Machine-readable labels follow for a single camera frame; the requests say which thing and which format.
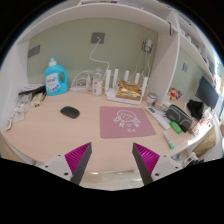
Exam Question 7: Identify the black cloth bag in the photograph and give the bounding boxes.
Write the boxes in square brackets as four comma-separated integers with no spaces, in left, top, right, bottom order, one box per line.
[186,98,205,121]

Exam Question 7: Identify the black monitor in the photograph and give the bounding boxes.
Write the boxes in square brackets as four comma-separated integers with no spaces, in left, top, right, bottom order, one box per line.
[195,75,220,110]

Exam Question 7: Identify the clear plastic bags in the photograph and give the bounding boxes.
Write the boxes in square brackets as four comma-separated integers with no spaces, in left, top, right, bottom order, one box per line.
[4,101,29,132]

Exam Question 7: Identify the grey zip pouch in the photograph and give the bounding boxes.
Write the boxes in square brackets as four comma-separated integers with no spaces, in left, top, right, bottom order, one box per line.
[165,104,193,133]

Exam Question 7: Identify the white shelf unit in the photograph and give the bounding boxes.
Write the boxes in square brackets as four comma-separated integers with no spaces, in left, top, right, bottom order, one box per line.
[14,0,218,106]

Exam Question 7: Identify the yellow box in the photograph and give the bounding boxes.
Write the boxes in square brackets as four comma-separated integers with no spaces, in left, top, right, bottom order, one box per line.
[30,92,45,108]

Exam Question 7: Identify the blue detergent bottle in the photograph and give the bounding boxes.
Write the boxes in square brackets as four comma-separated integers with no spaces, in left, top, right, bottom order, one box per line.
[44,57,70,97]

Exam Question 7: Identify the gold foil bag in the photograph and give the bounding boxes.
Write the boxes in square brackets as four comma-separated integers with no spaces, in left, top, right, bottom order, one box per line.
[115,80,143,102]

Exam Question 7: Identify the small lidded jar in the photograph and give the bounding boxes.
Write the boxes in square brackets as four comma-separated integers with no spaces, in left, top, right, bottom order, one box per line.
[146,92,158,107]

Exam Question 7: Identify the white pen with green cap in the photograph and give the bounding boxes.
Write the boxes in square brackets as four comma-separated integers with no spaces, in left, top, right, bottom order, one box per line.
[162,131,175,150]

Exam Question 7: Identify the grey wall socket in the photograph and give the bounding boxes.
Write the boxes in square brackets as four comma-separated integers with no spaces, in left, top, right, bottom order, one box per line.
[90,31,106,45]

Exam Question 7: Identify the white wall socket cable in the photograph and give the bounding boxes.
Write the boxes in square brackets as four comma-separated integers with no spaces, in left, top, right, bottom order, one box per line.
[88,39,111,73]

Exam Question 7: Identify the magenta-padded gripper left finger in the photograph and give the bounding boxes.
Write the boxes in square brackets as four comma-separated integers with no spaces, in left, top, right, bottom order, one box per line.
[39,142,93,186]

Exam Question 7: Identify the clear bottle with red label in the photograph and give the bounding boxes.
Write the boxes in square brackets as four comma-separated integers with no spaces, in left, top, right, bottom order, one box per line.
[92,67,104,97]

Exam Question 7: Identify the pink mouse pad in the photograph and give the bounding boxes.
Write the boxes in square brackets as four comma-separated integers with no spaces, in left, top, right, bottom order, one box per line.
[99,105,157,140]

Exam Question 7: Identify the white wall charger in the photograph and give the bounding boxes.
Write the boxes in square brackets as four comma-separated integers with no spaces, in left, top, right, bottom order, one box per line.
[143,38,154,53]

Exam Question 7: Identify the grey wall plate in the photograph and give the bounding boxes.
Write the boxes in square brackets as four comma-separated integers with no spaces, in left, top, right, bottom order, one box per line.
[27,44,41,59]

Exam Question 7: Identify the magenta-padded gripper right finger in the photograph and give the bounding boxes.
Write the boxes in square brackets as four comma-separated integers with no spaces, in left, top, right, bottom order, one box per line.
[131,142,184,186]

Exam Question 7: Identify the white remote control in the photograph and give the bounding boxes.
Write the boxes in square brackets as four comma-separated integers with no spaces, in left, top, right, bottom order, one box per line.
[145,105,172,130]

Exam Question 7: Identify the stack of flat packets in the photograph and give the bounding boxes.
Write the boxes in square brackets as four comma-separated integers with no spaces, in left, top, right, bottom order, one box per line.
[18,83,46,98]

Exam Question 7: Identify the green tube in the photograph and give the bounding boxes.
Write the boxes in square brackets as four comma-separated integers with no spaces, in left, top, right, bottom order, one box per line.
[169,120,183,135]

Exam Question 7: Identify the white router with antennas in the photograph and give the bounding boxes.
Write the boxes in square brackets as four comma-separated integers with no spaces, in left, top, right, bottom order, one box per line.
[104,68,150,106]

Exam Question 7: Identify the black computer mouse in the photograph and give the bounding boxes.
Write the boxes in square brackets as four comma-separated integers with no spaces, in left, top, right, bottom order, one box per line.
[60,105,81,120]

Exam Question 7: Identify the small red toy figure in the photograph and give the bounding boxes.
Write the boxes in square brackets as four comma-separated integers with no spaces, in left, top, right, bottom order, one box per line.
[169,87,179,101]

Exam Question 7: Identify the white charger cables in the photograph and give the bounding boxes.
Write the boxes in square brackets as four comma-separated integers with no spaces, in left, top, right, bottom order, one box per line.
[134,49,154,88]

